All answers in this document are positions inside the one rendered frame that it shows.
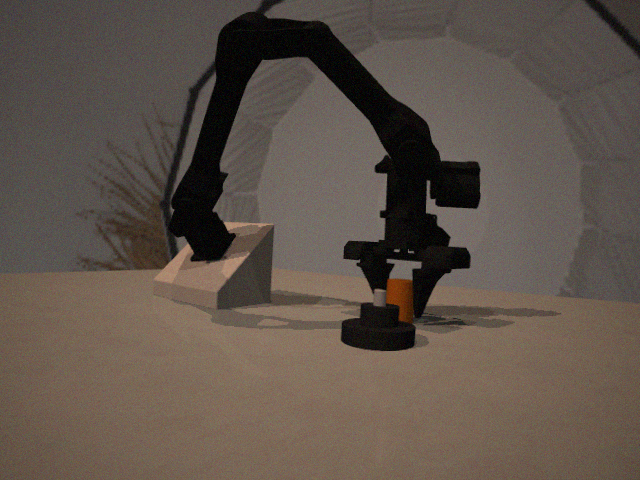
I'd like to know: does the orange knob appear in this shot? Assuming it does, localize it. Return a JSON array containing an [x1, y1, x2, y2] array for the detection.
[[386, 279, 414, 324]]

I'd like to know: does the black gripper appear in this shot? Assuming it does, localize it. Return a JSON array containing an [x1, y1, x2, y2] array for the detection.
[[343, 203, 471, 318]]

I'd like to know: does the black round pedestal with silver shaft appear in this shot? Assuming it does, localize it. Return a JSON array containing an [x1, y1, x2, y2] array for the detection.
[[341, 289, 416, 351]]

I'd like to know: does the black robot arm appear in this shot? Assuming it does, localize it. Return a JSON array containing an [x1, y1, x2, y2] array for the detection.
[[168, 12, 481, 262]]

